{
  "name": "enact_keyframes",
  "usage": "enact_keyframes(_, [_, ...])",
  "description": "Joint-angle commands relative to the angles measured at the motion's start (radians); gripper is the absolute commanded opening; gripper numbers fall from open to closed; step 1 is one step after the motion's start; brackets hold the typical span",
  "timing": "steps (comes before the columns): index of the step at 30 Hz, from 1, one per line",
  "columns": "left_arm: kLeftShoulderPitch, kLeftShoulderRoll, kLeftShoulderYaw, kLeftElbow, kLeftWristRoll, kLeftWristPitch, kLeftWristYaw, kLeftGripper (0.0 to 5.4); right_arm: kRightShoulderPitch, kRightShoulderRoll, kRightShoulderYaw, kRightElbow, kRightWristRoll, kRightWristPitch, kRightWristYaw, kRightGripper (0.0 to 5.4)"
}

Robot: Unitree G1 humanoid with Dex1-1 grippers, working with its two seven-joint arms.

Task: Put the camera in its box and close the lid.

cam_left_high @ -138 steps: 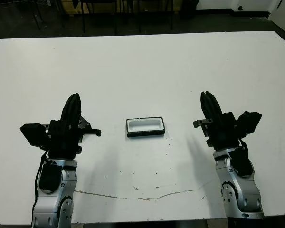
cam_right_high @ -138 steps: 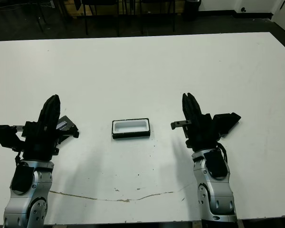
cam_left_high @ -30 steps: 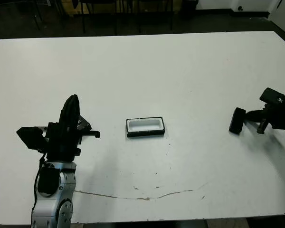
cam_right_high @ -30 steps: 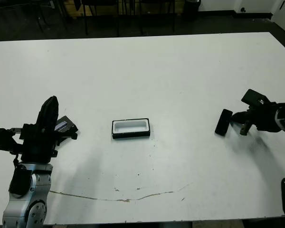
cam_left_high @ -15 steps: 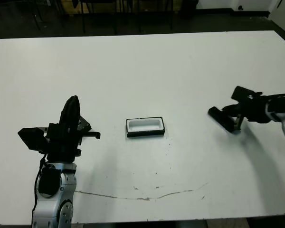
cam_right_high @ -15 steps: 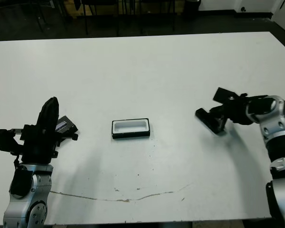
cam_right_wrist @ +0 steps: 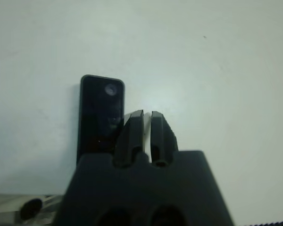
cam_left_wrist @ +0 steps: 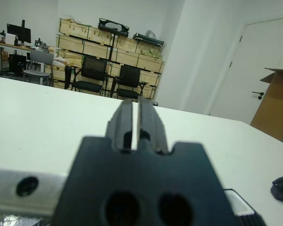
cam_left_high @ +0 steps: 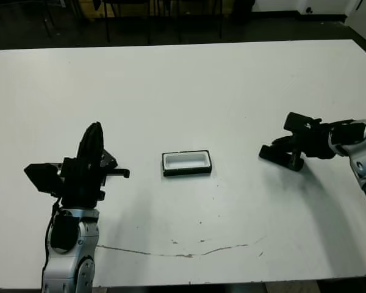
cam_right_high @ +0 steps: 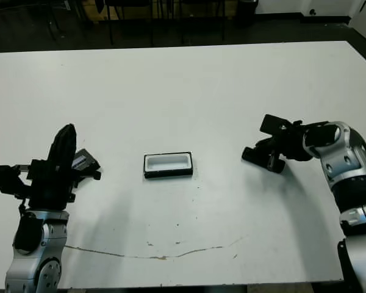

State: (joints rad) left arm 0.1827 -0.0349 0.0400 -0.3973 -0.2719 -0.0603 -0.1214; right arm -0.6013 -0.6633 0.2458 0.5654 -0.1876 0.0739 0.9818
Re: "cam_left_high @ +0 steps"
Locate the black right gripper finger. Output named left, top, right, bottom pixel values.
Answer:
left=270, top=135, right=297, bottom=147

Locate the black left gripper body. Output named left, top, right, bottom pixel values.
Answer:
left=60, top=156, right=131, bottom=209

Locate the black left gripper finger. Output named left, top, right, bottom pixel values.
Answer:
left=87, top=121, right=106, bottom=166
left=77, top=121, right=99, bottom=164

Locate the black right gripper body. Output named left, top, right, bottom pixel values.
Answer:
left=289, top=121, right=336, bottom=170

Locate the black phone-like camera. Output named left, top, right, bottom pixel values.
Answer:
left=259, top=145, right=293, bottom=167

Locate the black box base white insert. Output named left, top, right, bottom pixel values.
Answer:
left=162, top=148, right=214, bottom=178

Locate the black waste bin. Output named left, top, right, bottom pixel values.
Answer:
left=233, top=0, right=257, bottom=25

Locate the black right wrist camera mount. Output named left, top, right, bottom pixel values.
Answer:
left=282, top=112, right=321, bottom=136

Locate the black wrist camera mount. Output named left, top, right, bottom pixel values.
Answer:
left=23, top=163, right=65, bottom=194
left=282, top=112, right=321, bottom=136

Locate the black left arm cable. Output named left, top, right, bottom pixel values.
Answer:
left=43, top=198, right=61, bottom=269

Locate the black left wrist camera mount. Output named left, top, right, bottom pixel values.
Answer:
left=23, top=163, right=65, bottom=194

